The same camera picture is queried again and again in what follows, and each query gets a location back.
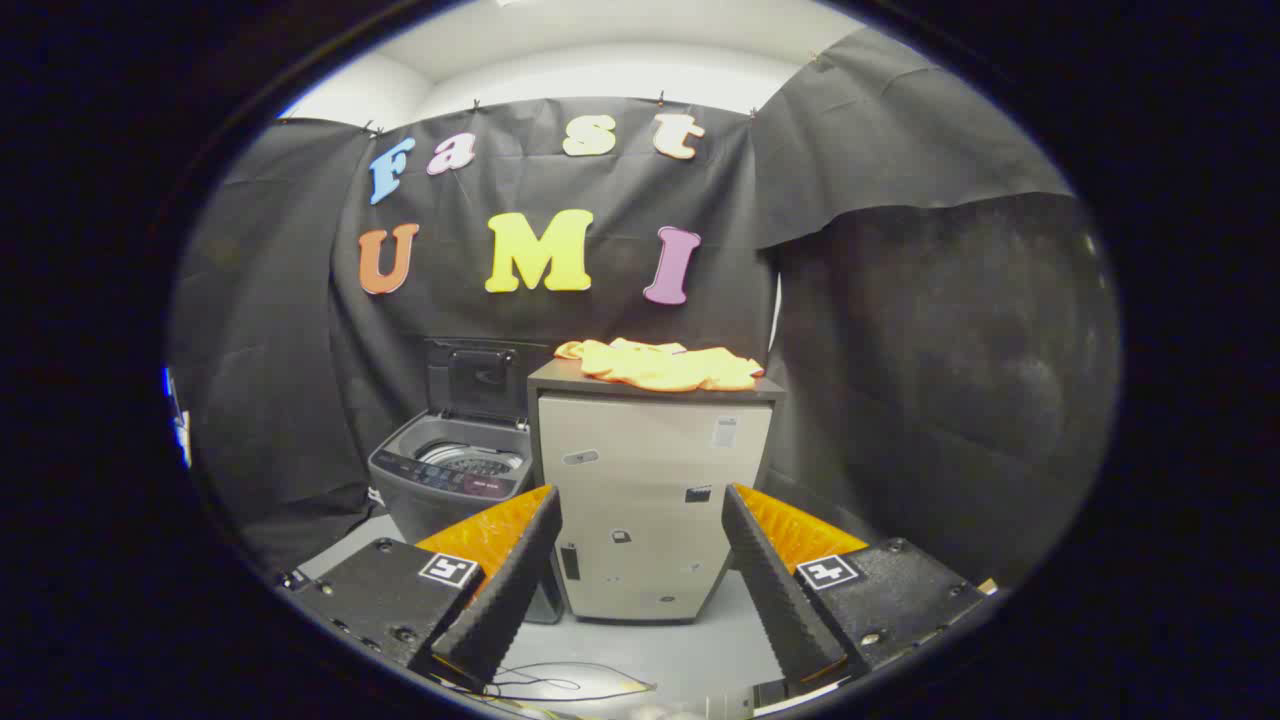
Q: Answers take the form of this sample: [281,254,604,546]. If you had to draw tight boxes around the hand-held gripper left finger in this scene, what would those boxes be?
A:
[283,485,563,693]

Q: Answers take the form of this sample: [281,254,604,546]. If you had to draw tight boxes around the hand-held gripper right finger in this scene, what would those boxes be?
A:
[722,484,991,699]

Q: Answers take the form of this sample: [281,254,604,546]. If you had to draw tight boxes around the grey washing machine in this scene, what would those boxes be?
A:
[367,408,564,626]

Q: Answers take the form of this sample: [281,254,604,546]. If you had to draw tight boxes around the dark washing machine lid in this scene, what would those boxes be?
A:
[425,338,553,426]

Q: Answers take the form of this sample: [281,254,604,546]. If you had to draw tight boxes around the orange polo shirt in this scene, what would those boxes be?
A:
[554,338,766,393]

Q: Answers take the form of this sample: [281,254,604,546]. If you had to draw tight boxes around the beige cabinet with dark top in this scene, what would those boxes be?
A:
[527,358,787,624]

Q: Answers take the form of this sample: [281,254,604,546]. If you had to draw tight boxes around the white and blue object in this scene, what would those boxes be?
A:
[163,368,193,469]

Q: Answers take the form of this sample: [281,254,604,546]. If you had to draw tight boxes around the black floor cables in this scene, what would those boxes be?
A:
[440,660,656,706]

